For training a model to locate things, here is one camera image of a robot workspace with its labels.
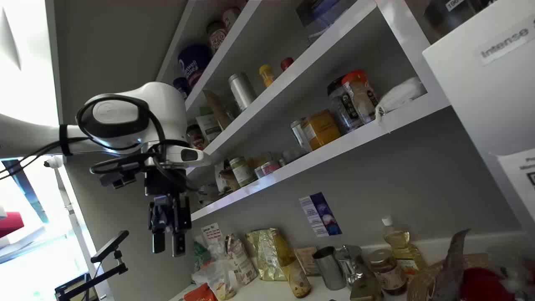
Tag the spice jar with red lid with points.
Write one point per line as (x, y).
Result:
(362, 95)

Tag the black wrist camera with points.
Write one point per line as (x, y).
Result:
(117, 170)

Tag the orange packet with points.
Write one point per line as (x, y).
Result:
(199, 294)

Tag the red rounded object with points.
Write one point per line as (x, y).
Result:
(482, 285)

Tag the clear yellow oil bottle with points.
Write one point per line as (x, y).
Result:
(400, 244)

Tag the white jar with green lid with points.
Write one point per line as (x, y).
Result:
(241, 170)

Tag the white fuzzy object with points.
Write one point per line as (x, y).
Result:
(520, 277)

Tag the dark container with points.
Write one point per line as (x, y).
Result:
(445, 14)

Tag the white cabinet label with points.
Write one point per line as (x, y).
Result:
(504, 45)

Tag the white crumpled bag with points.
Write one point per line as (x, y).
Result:
(402, 93)

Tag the pink tin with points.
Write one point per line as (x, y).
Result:
(268, 168)

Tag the dark brown labelled jar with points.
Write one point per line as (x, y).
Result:
(390, 274)

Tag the red capped container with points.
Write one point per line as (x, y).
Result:
(286, 63)

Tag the silver can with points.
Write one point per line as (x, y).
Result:
(241, 91)

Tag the brown jar with pale lid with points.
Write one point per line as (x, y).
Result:
(231, 14)

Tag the white and red packet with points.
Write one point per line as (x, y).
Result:
(213, 240)

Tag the white paper sign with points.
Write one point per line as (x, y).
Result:
(520, 177)

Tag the yellow packet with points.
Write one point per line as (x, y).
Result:
(321, 130)

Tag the small yellow bottle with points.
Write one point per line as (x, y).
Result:
(266, 76)

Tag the black camera stand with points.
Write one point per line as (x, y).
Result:
(94, 269)

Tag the white wall shelf unit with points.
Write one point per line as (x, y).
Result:
(335, 148)

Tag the blue box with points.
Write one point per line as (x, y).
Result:
(321, 13)

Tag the clear plastic bag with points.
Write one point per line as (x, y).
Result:
(218, 279)

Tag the brown glass jar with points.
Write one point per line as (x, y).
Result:
(194, 137)

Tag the metal jug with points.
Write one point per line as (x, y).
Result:
(328, 269)

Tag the dark jar with red label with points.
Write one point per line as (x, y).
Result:
(216, 34)

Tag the white tub with green lid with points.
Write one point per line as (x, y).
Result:
(208, 128)

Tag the beige printed packet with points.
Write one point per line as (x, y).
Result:
(241, 260)

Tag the white pole lamp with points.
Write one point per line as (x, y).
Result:
(54, 163)

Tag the gold foil bag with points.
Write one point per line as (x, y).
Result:
(268, 254)

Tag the dark red object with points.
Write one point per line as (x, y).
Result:
(10, 223)

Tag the tan box with white label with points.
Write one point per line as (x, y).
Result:
(216, 111)

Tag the large blue canister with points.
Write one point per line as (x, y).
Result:
(193, 61)

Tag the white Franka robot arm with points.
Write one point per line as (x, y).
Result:
(168, 111)

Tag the brown flat packet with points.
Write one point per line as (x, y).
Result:
(306, 260)

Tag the glass jar with silver lid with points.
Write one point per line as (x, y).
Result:
(300, 137)

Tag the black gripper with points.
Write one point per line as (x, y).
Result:
(168, 187)

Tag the white small packet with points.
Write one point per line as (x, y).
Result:
(223, 180)

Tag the blue frame strip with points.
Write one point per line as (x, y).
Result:
(25, 190)

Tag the white cabinet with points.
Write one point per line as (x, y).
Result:
(490, 111)

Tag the grey pointed paper bag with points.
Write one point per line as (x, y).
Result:
(448, 269)

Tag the crinkled clear wrapper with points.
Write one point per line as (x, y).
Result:
(350, 262)

